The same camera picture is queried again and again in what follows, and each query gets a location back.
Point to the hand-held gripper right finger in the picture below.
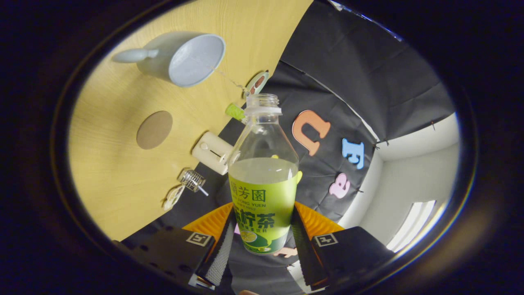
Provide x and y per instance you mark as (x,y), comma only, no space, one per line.
(303,254)

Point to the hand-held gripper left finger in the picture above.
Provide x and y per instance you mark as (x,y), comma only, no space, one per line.
(219,258)

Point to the green label juice bottle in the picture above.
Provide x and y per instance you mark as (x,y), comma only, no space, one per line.
(264,196)

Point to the round brown coaster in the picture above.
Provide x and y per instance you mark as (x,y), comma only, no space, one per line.
(154,130)

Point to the white cup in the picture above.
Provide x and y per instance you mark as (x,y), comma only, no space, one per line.
(192,61)

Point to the slim green drink bottle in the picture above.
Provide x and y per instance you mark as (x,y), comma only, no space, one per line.
(234,111)

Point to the pale straw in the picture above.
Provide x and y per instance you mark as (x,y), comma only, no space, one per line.
(203,191)

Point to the white divided dish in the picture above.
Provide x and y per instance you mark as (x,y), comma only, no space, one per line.
(174,198)

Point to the white toaster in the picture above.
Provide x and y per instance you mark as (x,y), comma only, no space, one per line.
(211,151)

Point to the ceiling light panel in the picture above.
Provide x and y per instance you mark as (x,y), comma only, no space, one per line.
(411,225)

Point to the wooden table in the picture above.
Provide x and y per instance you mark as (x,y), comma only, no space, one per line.
(123,176)

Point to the brown food piece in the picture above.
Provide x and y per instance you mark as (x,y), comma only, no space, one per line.
(260,80)
(254,89)

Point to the pale green plate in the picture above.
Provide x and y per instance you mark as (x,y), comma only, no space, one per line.
(262,75)

